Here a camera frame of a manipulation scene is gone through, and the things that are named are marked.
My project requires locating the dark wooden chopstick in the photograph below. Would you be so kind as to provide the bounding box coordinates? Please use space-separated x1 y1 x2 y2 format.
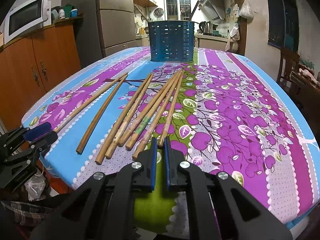
76 73 128 154

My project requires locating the wooden chopstick green band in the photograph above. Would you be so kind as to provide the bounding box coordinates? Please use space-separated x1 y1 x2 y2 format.
189 0 200 21

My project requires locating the kitchen window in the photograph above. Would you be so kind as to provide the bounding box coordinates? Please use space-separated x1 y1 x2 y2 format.
164 0 191 21

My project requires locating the orange wooden cabinet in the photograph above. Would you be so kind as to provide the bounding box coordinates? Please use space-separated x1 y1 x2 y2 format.
1 16 83 130

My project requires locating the colourful floral tablecloth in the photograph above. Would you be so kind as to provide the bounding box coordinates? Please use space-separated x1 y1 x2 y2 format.
21 48 319 227

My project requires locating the white microwave oven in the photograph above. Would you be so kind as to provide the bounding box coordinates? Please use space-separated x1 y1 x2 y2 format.
4 0 50 44

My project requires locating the dark wooden side table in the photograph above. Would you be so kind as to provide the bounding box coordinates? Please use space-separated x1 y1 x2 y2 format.
290 71 319 133

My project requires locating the grey tall refrigerator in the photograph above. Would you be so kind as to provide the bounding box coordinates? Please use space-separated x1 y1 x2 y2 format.
62 0 137 68

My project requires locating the wooden chair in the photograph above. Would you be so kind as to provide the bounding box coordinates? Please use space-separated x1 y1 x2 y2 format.
276 47 300 90

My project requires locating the blue perforated utensil holder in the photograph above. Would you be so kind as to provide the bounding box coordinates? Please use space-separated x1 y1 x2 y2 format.
148 20 194 63

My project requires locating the steel electric kettle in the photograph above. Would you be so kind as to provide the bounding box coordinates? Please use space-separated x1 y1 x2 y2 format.
199 21 214 35

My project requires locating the dark blue room window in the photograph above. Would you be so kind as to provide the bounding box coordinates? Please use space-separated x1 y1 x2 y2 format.
268 0 299 53

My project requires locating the white hanging plastic bag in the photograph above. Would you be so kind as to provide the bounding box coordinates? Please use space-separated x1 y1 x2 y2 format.
240 0 254 20

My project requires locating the steel range hood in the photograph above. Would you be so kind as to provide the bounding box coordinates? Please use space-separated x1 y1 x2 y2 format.
200 0 226 21

